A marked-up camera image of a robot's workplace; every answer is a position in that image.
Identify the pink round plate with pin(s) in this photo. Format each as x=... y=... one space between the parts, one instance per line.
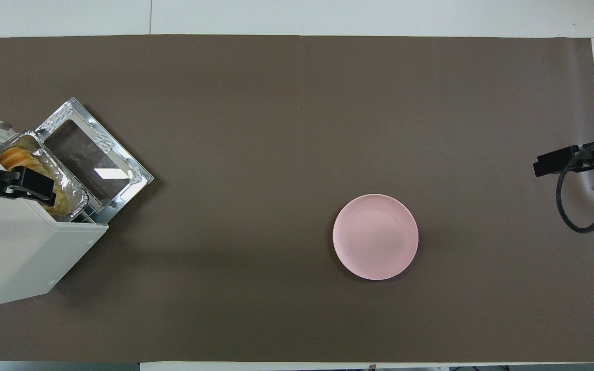
x=375 y=237

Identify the brown table mat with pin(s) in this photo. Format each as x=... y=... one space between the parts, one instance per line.
x=235 y=154

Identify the cream toaster oven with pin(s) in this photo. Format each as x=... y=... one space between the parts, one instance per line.
x=18 y=252

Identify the sliced yellow bread loaf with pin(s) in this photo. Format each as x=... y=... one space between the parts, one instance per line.
x=18 y=157

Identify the glass oven door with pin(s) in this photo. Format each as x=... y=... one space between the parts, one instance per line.
x=121 y=165

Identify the aluminium foil tray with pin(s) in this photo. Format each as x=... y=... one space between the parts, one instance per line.
x=72 y=198

